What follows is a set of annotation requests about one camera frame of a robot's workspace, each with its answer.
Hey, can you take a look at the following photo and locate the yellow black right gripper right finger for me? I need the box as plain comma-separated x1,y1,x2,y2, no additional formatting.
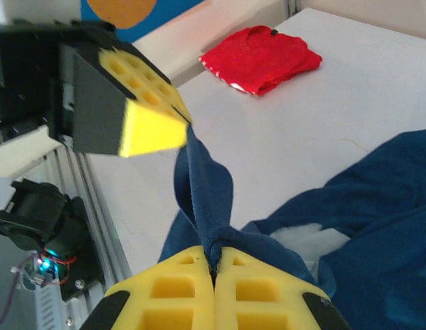
214,246,352,330

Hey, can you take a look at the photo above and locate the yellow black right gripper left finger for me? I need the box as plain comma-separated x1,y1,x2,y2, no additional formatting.
78,245,216,330

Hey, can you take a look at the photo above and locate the navy blue printed t-shirt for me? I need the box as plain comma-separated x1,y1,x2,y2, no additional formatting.
157,123,426,330

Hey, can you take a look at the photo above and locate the folded red t-shirt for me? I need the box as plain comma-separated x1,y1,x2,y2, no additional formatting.
198,25,323,96

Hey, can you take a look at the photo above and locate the blue floral wall panel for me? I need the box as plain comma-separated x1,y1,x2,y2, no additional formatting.
80,0,209,32

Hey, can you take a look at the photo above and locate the black device with wires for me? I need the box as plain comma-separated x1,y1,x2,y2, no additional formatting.
37,144,140,330

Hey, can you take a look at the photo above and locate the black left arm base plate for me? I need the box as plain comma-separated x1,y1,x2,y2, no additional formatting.
56,195,109,302

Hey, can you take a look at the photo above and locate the aluminium corner post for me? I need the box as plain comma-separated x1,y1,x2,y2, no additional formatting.
283,0,302,18

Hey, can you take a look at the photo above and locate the grey slotted cable duct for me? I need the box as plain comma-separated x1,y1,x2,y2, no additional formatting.
32,285,68,330

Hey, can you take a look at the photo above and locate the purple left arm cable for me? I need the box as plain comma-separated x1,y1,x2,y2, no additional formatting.
0,261,28,327

